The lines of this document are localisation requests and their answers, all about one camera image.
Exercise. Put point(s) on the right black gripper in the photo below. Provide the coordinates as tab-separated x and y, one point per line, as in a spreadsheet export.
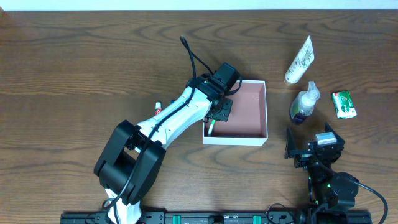
305	156

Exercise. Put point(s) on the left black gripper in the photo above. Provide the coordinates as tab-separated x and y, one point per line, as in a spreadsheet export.
221	111

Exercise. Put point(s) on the green white toothbrush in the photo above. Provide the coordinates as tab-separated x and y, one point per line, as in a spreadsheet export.
211	127

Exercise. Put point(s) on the white cardboard box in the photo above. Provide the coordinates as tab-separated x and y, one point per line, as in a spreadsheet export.
247	123

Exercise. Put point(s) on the Colgate toothpaste tube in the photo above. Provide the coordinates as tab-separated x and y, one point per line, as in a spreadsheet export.
158	107

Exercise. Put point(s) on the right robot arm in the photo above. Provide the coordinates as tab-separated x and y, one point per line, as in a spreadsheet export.
332	192

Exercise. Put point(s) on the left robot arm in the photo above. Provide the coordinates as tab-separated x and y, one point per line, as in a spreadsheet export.
131	160

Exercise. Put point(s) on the clear pump soap bottle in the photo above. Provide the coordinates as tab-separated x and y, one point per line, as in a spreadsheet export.
303	105

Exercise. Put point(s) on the green soap bar packet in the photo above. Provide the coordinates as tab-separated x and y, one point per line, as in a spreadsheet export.
343	104

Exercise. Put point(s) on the white floral lotion tube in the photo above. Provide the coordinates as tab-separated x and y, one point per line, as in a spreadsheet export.
301	62

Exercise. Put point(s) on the black mounting rail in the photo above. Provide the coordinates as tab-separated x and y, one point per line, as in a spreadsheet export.
273	216

